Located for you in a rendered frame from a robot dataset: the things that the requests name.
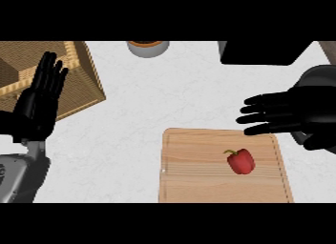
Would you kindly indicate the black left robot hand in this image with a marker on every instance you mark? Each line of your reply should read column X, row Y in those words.
column 36, row 105

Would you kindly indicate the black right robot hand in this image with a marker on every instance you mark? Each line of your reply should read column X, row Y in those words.
column 306, row 111

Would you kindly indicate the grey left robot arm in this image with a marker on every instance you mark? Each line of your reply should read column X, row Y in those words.
column 14, row 174

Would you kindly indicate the red bell pepper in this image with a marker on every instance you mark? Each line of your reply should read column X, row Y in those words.
column 241, row 161

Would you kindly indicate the wooden cutting board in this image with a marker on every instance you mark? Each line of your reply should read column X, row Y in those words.
column 222, row 171

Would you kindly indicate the wicker basket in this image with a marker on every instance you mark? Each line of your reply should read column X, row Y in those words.
column 39, row 76

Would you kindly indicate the black appliance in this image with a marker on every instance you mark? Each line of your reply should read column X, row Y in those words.
column 262, row 52

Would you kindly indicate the grey can with orange top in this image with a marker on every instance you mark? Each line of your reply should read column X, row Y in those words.
column 147, row 48

